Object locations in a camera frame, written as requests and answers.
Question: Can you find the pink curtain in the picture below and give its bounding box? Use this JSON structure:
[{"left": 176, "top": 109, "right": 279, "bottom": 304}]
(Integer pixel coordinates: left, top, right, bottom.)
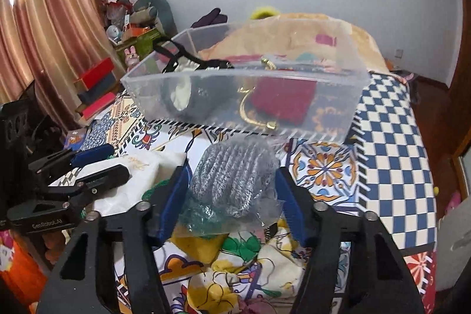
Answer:
[{"left": 1, "top": 0, "right": 125, "bottom": 131}]

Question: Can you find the peach plush blanket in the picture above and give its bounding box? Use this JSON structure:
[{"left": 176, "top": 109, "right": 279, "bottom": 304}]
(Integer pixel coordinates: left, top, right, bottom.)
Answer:
[{"left": 197, "top": 13, "right": 389, "bottom": 74}]

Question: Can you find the black and white undergarment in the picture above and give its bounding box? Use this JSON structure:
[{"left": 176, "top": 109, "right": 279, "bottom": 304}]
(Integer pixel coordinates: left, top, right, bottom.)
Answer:
[{"left": 152, "top": 36, "right": 236, "bottom": 122}]

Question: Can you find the dark purple jacket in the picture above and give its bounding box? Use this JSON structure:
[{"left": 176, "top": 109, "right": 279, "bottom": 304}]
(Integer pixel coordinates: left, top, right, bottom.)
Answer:
[{"left": 192, "top": 8, "right": 228, "bottom": 28}]

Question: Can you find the green knitted cloth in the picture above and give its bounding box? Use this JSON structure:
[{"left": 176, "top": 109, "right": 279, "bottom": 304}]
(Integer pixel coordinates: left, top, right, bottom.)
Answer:
[{"left": 141, "top": 178, "right": 174, "bottom": 202}]

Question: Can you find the red pouch with gold chain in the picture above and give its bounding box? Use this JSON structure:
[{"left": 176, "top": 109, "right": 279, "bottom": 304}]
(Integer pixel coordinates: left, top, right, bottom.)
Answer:
[{"left": 232, "top": 55, "right": 318, "bottom": 132}]

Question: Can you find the yellow curved pillow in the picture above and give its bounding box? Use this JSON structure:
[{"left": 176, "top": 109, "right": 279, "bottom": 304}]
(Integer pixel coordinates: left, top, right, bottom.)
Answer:
[{"left": 250, "top": 6, "right": 280, "bottom": 20}]

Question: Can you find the grey green dinosaur plush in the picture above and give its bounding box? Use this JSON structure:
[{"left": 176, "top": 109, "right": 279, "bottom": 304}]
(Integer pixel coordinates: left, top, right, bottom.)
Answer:
[{"left": 130, "top": 0, "right": 178, "bottom": 36}]

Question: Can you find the green cardboard box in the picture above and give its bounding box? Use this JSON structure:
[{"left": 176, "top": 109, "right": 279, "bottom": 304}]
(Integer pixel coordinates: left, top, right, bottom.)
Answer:
[{"left": 114, "top": 28, "right": 162, "bottom": 66}]

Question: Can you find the grey knitted item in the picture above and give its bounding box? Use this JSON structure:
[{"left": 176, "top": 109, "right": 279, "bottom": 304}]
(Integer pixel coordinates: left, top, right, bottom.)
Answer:
[{"left": 174, "top": 135, "right": 283, "bottom": 237}]

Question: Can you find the patterned patchwork table cover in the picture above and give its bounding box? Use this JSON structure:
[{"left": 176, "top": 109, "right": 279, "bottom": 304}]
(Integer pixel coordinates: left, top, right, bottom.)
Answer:
[{"left": 51, "top": 72, "right": 439, "bottom": 314}]

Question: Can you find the pink rabbit toy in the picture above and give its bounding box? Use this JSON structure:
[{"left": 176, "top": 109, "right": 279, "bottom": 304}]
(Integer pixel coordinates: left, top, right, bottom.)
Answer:
[{"left": 125, "top": 45, "right": 140, "bottom": 72}]

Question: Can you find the white cloth bag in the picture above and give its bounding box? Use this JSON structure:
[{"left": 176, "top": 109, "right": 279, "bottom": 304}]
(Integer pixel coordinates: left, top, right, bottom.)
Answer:
[{"left": 49, "top": 150, "right": 187, "bottom": 217}]

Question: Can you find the clear plastic storage box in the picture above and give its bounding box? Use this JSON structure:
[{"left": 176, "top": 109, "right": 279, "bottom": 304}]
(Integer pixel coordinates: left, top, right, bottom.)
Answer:
[{"left": 122, "top": 17, "right": 370, "bottom": 143}]

